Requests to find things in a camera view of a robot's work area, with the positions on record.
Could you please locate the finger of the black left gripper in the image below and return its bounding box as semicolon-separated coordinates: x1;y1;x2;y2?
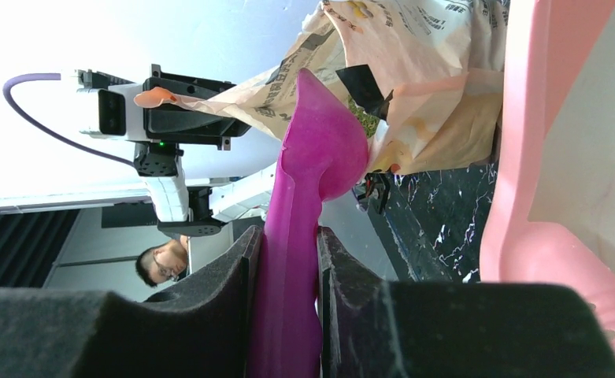
141;64;235;105
143;104;251;150

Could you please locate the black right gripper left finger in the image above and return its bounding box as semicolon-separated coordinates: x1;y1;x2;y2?
0;226;262;377

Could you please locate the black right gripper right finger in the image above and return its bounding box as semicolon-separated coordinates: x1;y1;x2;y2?
317;227;615;377

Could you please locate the purple litter scoop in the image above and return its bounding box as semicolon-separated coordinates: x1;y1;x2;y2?
246;69;368;377

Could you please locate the cat litter bag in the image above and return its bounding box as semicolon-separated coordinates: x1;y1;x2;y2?
134;1;510;175

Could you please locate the pink cat litter box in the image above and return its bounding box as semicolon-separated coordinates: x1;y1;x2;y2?
480;1;615;350

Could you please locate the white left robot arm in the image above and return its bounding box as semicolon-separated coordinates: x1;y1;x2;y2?
133;98;276;237

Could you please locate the person with glasses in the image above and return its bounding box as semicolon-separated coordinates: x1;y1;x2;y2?
135;232;189;287

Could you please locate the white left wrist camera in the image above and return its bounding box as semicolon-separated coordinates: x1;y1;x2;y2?
61;69;150;142

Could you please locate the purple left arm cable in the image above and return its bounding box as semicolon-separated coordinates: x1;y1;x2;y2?
2;72;136;169

